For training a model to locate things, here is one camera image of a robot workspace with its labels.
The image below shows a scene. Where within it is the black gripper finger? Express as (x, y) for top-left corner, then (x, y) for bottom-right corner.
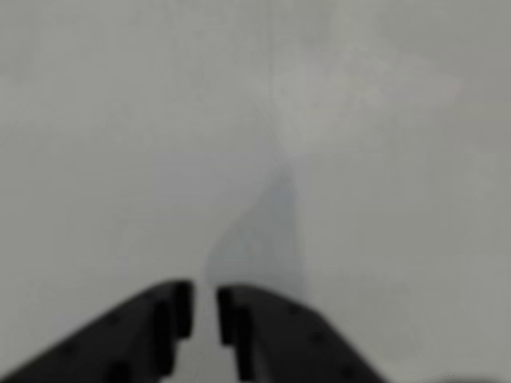
(216, 282), (385, 383)
(0, 280), (196, 383)

